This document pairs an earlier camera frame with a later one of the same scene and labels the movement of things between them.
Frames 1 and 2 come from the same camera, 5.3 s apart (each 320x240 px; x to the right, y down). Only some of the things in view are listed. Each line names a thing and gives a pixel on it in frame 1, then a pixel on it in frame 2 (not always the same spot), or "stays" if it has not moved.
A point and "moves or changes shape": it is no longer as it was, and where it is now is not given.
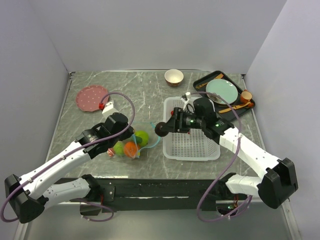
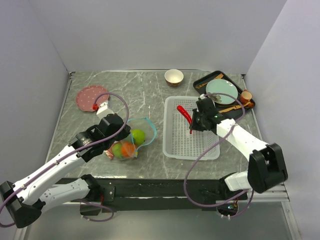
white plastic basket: [196, 145] stays
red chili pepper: [172, 113] moves or changes shape
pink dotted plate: [89, 98] stays
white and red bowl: [173, 77] stays
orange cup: [245, 96] stays
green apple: [145, 137] moves or changes shape
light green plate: [224, 88] stays
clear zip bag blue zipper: [145, 134] moves or changes shape
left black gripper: [128, 132] stays
